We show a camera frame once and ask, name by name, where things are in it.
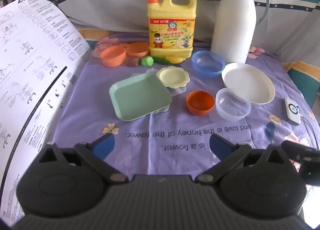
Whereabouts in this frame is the small red-orange bowl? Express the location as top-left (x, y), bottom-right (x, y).
top-left (186, 91), bottom-right (215, 116)

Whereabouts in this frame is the brown toy food piece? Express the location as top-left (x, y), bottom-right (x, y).
top-left (126, 57), bottom-right (142, 68)

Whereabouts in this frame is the teal orange striped sheet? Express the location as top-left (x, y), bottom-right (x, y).
top-left (282, 60), bottom-right (320, 109)

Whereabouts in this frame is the green square plate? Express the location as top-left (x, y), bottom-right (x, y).
top-left (109, 74), bottom-right (173, 121)

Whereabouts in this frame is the purple floral printed cloth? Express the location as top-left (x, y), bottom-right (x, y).
top-left (46, 33), bottom-right (320, 177)

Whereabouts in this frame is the blue plastic bowl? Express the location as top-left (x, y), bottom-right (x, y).
top-left (191, 50), bottom-right (226, 79)

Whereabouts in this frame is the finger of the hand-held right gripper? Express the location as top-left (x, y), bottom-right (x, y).
top-left (281, 140), bottom-right (320, 163)

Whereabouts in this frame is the yellow detergent pump bottle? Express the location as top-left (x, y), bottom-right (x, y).
top-left (142, 0), bottom-right (197, 57)

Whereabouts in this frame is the yellow toy lemon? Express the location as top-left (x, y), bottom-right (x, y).
top-left (164, 55), bottom-right (184, 64)

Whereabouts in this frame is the yellow flower-shaped plate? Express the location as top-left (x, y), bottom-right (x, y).
top-left (156, 66), bottom-right (188, 89)

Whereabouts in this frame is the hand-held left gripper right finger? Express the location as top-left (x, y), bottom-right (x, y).
top-left (196, 134), bottom-right (288, 183)

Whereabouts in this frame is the clear plastic bowl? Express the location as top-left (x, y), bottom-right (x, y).
top-left (215, 88), bottom-right (251, 122)

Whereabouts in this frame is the white power bank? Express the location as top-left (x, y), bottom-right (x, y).
top-left (283, 97), bottom-right (302, 126)

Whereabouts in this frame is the printed instruction sheet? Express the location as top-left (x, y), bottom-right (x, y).
top-left (0, 0), bottom-right (91, 223)

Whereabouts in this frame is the orange shallow bowl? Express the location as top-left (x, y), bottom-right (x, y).
top-left (125, 42), bottom-right (150, 58)

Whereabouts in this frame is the white oval plate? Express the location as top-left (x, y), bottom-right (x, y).
top-left (221, 62), bottom-right (276, 106)

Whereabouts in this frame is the white thermos jug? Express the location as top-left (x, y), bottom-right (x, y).
top-left (210, 0), bottom-right (270, 64)

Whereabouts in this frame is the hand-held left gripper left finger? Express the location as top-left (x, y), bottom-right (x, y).
top-left (40, 135), bottom-right (127, 184)

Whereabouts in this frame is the orange toy pot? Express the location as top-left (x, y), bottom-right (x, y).
top-left (100, 45), bottom-right (126, 68)

